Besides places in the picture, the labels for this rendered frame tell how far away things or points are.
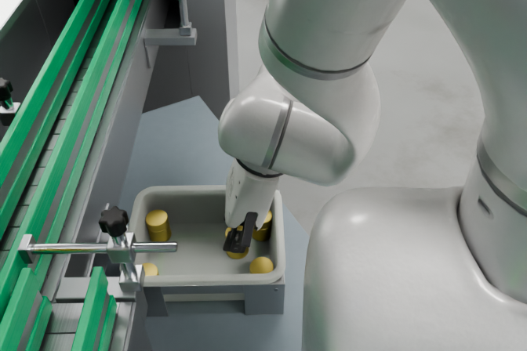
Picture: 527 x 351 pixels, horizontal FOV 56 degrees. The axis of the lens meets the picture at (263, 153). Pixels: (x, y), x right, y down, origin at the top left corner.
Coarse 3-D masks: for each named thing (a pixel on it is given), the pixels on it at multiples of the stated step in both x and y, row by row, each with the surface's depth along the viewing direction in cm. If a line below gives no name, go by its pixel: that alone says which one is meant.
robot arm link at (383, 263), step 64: (384, 192) 26; (448, 192) 26; (320, 256) 25; (384, 256) 23; (448, 256) 23; (512, 256) 21; (320, 320) 25; (384, 320) 23; (448, 320) 23; (512, 320) 22
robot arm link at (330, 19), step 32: (288, 0) 30; (320, 0) 28; (352, 0) 28; (384, 0) 28; (288, 32) 32; (320, 32) 30; (352, 32) 30; (384, 32) 33; (320, 64) 33; (352, 64) 34
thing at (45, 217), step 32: (128, 0) 101; (128, 32) 101; (96, 64) 80; (96, 96) 81; (64, 128) 68; (96, 128) 80; (64, 160) 66; (64, 192) 67; (32, 224) 57; (0, 288) 50; (0, 320) 49
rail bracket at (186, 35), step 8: (184, 0) 102; (184, 8) 103; (184, 16) 105; (184, 24) 106; (152, 32) 108; (160, 32) 108; (168, 32) 108; (176, 32) 108; (184, 32) 106; (192, 32) 108; (144, 40) 107; (152, 40) 107; (160, 40) 107; (168, 40) 107; (176, 40) 107; (184, 40) 107; (192, 40) 107; (152, 56) 113
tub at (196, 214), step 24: (144, 192) 76; (168, 192) 77; (192, 192) 77; (216, 192) 77; (144, 216) 76; (168, 216) 80; (192, 216) 80; (216, 216) 80; (144, 240) 75; (192, 240) 78; (216, 240) 78; (168, 264) 75; (192, 264) 75; (216, 264) 75; (240, 264) 75
